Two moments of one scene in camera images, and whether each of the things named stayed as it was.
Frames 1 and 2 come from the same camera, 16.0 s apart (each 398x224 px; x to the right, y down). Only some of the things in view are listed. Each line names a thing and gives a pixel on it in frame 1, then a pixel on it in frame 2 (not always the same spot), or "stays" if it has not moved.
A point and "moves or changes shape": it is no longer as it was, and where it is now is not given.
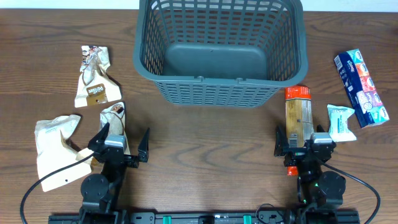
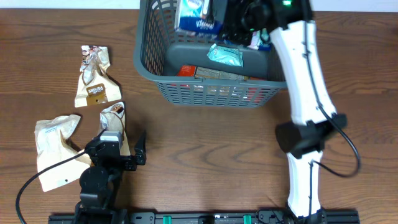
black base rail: (347, 216) stays
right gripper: (295, 153) -> (235, 37)
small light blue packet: (338, 130) -> (226, 55)
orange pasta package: (299, 119) moves or changes shape
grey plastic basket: (221, 53) stays
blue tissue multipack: (360, 89) -> (194, 15)
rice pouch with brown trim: (114, 114) stays
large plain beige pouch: (53, 153) stays
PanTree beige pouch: (95, 86) stays
